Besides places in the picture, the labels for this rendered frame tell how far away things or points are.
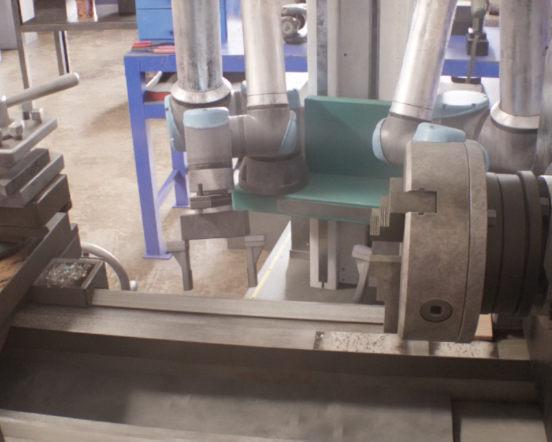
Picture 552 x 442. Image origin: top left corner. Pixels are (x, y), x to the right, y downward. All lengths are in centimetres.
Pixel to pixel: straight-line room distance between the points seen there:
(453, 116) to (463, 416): 77
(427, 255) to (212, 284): 213
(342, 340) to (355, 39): 101
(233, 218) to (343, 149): 63
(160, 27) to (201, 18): 122
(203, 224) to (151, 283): 151
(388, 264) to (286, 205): 101
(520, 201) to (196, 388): 65
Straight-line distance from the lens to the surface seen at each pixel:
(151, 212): 303
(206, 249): 315
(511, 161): 171
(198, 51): 177
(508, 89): 166
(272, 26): 159
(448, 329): 88
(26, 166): 125
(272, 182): 190
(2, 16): 706
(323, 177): 201
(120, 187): 380
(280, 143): 157
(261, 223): 306
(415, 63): 151
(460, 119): 176
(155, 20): 295
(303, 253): 240
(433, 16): 151
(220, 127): 144
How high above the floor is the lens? 155
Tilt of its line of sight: 27 degrees down
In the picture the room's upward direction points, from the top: 2 degrees counter-clockwise
